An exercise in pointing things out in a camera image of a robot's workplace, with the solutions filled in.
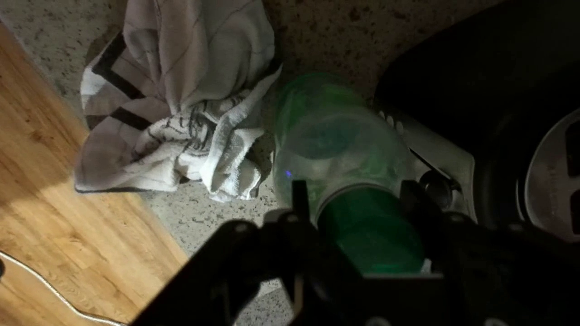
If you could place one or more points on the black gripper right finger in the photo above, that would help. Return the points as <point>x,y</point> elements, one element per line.
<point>432,224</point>

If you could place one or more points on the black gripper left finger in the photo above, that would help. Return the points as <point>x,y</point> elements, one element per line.
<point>309,236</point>

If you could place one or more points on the green plastic bottle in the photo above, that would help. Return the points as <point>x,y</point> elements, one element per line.
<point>338,146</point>

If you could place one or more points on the white striped dish towel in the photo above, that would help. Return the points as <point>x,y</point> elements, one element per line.
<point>193,91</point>

